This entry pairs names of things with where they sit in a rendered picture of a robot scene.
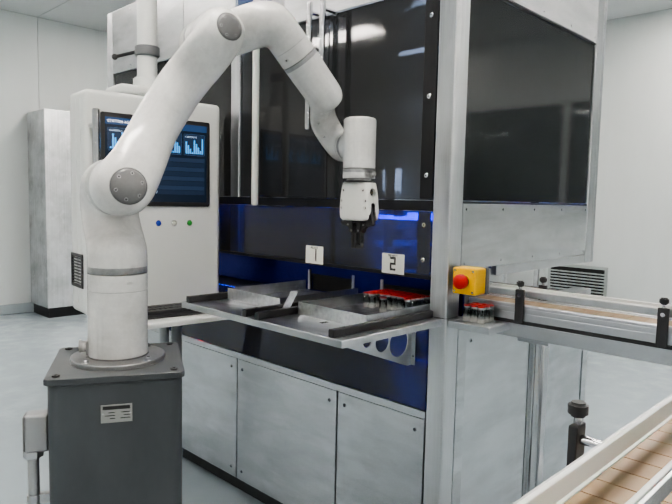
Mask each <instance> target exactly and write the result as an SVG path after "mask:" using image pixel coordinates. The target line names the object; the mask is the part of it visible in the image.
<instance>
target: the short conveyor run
mask: <svg viewBox="0 0 672 504"><path fill-rule="evenodd" d="M540 282H541V283H542V285H539V287H538V288H530V287H523V286H524V284H525V282H523V281H521V280H518V281H517V284H516V285H517V286H514V285H506V284H498V283H490V291H489V294H487V295H485V296H479V297H469V300H468V303H473V302H479V303H486V304H493V305H494V308H493V309H494V320H497V321H503V322H509V323H510V329H509V330H506V331H502V332H498V333H497V334H502V335H507V336H513V337H518V338H523V339H529V340H534V341H539V342H544V343H550V344H555V345H560V346H566V347H571V348H576V349H582V350H587V351H592V352H598V353H603V354H608V355H614V356H619V357H624V358H630V359H635V360H640V361H646V362H651V363H656V364H662V365H667V366H672V305H668V304H669V302H670V299H668V298H667V297H661V298H659V303H660V304H659V303H651V302H643V301H635V300H627V299H619V298H611V297H603V296H595V295H587V294H579V293H571V292H562V291H554V290H547V288H548V286H547V285H545V283H546V282H547V278H546V277H541V278H540ZM492 293H496V294H492ZM500 294H503V295H500ZM507 295H510V296H507ZM514 296H515V297H514ZM529 298H532V299H529ZM536 299H538V300H536ZM551 301H554V302H551ZM558 302H561V303H558ZM565 303H569V304H565ZM572 304H576V305H572ZM580 305H583V306H580ZM587 306H591V307H587ZM594 307H598V308H594ZM602 308H605V309H602ZM609 309H612V310H609ZM616 310H620V311H616ZM623 311H627V312H623ZM631 312H634V313H631ZM638 313H642V314H638ZM645 314H649V315H645ZM652 315H656V316H652ZM669 317H671V318H669Z"/></svg>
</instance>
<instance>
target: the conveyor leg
mask: <svg viewBox="0 0 672 504"><path fill-rule="evenodd" d="M517 340H518V341H523V342H528V343H530V364H529V384H528V404H527V425H526V445H525V465H524V486H523V496H524V495H525V494H527V493H528V492H530V491H531V490H533V489H534V488H535V487H537V486H538V485H540V484H541V483H542V481H543V462H544V443H545V423H546V404H547V385H548V366H549V346H551V345H553V344H550V343H544V342H539V341H534V340H529V339H523V338H518V339H517Z"/></svg>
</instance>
